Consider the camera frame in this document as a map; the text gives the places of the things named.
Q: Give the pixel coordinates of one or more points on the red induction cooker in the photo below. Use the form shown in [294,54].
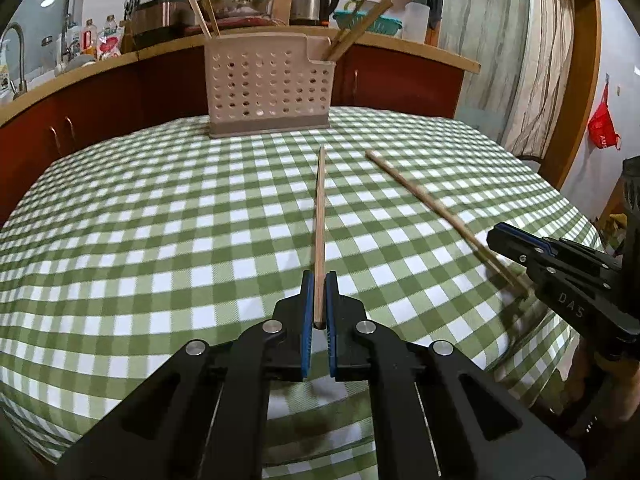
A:
[250,21]

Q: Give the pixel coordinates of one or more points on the steel kitchen faucet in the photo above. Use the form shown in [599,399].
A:
[20,60]

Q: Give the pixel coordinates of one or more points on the kitchen counter with red-brown cabinets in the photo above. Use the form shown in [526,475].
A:
[100,110]

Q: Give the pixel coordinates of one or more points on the red and white bag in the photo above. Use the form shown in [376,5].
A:
[110,44]

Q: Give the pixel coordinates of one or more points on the aluminium sliding window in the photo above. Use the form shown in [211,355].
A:
[50,5]

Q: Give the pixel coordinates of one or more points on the wood-framed glass sliding door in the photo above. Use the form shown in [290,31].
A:
[475,60]

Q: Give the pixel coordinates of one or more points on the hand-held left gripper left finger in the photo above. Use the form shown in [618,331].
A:
[307,330]

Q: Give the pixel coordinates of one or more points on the steel electric kettle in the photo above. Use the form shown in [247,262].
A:
[307,2]

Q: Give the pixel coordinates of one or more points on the red plastic bag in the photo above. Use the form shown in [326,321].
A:
[602,125]

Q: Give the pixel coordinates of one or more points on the beige perforated utensil holder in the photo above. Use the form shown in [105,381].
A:
[260,90]

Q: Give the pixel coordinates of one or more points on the white dishes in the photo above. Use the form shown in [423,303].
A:
[80,64]

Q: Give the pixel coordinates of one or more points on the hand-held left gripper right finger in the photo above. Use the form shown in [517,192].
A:
[330,330]

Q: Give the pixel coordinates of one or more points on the striped curtain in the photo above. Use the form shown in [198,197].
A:
[545,60]

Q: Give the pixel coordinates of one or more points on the teal plastic colander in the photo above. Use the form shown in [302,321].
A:
[386,24]

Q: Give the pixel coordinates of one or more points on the green checkered tablecloth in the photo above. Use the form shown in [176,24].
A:
[150,235]

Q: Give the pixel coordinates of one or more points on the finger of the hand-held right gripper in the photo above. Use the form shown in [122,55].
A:
[505,249]
[522,237]

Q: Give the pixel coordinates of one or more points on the steel wok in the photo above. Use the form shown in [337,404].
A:
[240,7]

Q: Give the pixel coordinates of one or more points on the light wooden chopstick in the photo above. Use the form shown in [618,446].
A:
[320,220]
[425,200]
[209,5]
[199,16]

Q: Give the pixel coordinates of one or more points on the white plastic bottle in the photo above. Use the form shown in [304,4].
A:
[75,37]

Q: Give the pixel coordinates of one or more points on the dark brown chopstick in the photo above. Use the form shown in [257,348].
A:
[365,19]
[369,27]
[362,2]

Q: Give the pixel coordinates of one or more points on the oil bottle with red label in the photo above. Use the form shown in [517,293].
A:
[89,37]

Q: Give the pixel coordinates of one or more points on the white plastic jug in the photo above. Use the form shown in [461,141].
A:
[416,22]

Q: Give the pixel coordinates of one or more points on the dark rice cooker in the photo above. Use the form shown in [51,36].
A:
[155,20]

